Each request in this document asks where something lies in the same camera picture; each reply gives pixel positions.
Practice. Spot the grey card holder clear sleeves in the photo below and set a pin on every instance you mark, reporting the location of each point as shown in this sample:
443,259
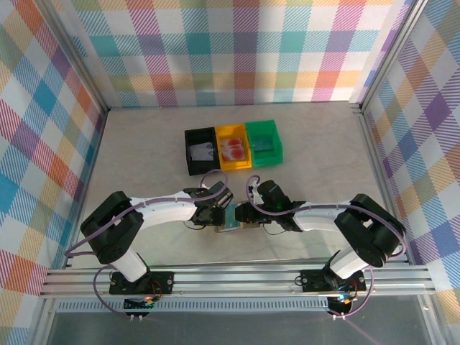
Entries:
251,226

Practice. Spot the teal card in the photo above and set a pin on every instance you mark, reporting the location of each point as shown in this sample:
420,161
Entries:
265,144
233,217

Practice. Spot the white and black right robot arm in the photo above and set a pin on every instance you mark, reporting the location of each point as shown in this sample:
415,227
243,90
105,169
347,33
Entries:
316,219

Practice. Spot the white card with red dots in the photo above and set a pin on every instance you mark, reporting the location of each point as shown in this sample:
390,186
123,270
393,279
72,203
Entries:
235,154
231,142

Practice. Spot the grey card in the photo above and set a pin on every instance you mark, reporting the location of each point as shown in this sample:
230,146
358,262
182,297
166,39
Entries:
197,152
210,149

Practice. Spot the yellow plastic bin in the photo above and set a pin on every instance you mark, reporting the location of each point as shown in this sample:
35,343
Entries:
235,165

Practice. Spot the black plastic bin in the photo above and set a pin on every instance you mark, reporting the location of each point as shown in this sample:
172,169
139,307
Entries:
203,167

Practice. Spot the green plastic bin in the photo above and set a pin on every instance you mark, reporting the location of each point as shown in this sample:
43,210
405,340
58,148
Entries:
267,161

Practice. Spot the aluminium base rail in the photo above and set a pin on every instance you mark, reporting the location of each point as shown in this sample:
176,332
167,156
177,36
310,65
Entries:
233,280

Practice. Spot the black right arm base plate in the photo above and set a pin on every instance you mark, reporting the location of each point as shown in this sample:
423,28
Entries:
312,282

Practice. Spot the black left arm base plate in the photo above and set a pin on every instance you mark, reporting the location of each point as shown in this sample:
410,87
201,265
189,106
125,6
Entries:
165,282

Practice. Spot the aluminium side rail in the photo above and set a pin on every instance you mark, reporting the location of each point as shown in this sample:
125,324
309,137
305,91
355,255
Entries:
381,179
88,179

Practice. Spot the aluminium frame post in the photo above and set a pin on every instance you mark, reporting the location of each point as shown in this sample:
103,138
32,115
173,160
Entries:
76,54
390,54

